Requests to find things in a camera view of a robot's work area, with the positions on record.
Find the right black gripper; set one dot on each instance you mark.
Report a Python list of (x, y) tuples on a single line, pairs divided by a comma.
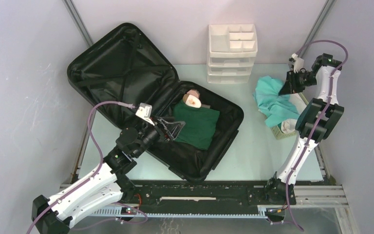
[(292, 87)]

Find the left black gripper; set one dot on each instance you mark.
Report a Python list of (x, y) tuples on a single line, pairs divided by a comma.
[(168, 130)]

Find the turquoise t-shirt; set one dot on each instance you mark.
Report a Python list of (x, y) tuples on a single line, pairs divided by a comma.
[(276, 108)]

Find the white garment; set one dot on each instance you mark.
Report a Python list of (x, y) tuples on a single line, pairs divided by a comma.
[(300, 103)]

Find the black ribbed hard-shell suitcase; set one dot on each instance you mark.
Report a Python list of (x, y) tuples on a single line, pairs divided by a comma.
[(126, 66)]

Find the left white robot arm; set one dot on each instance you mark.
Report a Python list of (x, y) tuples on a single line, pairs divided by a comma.
[(106, 183)]

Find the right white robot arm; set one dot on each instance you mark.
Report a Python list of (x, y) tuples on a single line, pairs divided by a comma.
[(315, 123)]

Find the dark green folded garment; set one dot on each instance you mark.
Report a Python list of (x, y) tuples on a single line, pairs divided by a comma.
[(200, 125)]

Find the pink brown small box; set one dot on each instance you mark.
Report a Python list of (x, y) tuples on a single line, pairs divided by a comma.
[(194, 93)]

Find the white plastic drawer organizer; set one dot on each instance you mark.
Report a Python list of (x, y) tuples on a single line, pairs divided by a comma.
[(231, 53)]

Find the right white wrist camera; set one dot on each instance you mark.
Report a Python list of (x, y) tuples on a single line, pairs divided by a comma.
[(297, 63)]

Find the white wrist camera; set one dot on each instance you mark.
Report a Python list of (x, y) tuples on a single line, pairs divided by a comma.
[(144, 113), (297, 63)]

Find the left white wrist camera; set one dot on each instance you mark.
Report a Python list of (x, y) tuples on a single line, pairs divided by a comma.
[(144, 113)]

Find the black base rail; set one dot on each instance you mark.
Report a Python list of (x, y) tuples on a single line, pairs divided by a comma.
[(186, 207)]

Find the aluminium frame rail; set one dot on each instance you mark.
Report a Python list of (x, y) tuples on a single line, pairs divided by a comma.
[(302, 196)]

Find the grey slotted cable duct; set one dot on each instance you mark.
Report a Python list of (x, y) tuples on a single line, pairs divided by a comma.
[(115, 211)]

